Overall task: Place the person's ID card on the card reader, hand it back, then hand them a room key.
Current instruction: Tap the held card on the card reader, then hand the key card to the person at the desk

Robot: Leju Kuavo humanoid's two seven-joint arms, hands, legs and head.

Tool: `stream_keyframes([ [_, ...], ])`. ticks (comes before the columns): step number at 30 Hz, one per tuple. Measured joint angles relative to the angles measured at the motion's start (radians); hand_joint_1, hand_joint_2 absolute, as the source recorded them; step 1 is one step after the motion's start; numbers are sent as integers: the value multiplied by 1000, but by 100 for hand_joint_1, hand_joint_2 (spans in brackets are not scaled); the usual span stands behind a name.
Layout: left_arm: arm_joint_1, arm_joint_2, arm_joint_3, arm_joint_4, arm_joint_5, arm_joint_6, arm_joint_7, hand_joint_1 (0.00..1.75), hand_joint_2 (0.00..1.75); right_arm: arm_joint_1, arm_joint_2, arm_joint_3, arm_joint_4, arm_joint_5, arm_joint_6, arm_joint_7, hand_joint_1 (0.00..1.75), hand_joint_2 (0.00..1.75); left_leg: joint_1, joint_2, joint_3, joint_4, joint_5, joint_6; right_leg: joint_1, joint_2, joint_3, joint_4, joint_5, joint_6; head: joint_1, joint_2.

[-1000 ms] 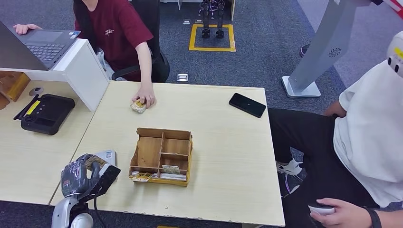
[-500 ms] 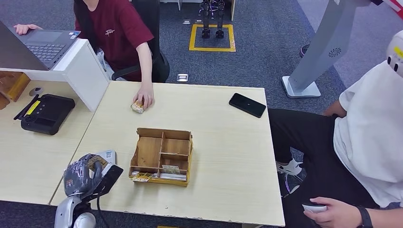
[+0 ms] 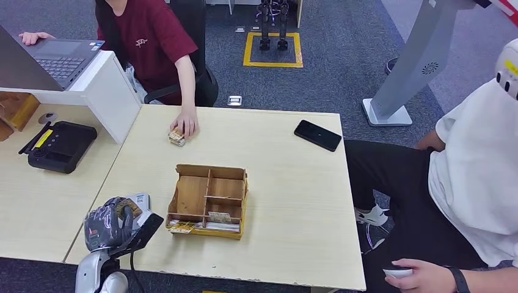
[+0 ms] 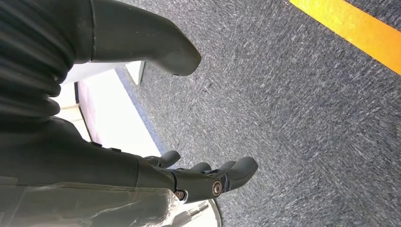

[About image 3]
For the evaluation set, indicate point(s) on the person's left hand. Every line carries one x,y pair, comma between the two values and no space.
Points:
187,119
429,279

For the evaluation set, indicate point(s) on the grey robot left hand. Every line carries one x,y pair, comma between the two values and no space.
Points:
105,226

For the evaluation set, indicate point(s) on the person's right hand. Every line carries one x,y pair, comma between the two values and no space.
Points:
34,37

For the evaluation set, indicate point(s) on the white handheld clicker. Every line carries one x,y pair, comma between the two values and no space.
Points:
396,273

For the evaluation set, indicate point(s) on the yellow room key card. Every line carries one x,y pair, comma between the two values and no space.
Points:
180,229

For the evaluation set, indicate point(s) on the person's left forearm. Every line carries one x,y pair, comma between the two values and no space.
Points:
186,81
493,281

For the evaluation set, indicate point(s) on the person's right forearm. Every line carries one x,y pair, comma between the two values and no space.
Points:
429,141

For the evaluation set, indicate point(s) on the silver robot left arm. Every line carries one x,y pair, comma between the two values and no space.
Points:
87,271

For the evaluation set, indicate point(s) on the white card reader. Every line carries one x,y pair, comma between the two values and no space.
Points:
141,199

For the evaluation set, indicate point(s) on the person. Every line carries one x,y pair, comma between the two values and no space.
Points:
153,36
477,161

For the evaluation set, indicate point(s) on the pale printed card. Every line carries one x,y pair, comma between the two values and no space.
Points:
219,217

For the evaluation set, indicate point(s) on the white card stack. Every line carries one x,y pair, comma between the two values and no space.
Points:
222,227

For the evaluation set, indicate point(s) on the black wristwatch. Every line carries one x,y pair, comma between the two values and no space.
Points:
459,281

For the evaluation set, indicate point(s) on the dark grey laptop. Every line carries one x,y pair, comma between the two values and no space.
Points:
56,60

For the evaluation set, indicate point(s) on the silver floor socket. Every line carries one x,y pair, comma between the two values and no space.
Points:
234,100

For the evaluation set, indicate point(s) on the chrome chair base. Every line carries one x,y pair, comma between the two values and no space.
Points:
379,244

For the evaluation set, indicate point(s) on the brown wooden box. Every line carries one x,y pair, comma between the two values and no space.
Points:
16,110

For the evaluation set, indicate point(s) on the wooden compartment box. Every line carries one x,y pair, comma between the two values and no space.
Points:
194,194

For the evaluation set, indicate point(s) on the small grey disc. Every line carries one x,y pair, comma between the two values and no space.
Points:
47,118

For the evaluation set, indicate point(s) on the white desk riser shelf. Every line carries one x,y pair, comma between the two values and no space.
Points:
107,95

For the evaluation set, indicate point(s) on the white shoe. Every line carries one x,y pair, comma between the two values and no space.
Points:
372,217

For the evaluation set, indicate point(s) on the black controller with yellow strip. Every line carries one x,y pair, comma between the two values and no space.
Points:
60,146

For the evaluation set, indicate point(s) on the black office chair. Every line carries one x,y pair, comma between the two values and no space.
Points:
190,24

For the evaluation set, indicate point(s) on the small floor socket plate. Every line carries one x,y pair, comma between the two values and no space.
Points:
255,28
240,29

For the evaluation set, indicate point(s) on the black humanoid robot legs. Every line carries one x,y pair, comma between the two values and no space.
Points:
264,24

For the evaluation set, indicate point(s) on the black smartphone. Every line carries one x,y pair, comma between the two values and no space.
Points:
318,136

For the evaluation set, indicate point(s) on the dark round floor base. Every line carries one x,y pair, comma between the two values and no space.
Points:
390,65

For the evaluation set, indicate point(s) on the grey kiosk stand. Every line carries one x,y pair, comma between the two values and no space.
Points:
421,52

